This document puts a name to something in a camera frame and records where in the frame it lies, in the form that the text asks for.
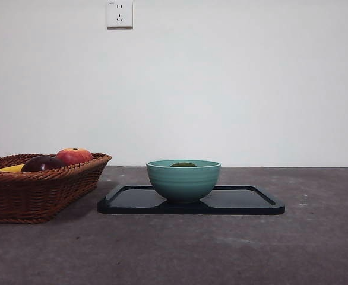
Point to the green avocado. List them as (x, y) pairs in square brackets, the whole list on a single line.
[(183, 164)]

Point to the teal ribbed bowl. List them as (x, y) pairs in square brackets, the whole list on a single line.
[(183, 184)]

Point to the black rectangular tray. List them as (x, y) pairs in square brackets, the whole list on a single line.
[(242, 205)]

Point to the red apple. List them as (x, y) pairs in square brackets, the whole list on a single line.
[(74, 155)]

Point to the dark purple apple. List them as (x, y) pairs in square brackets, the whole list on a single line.
[(43, 163)]

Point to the brown wicker basket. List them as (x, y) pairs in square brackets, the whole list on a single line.
[(28, 196)]

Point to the yellow banana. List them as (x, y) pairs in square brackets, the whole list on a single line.
[(9, 168)]

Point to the white wall socket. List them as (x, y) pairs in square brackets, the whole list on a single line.
[(120, 15)]

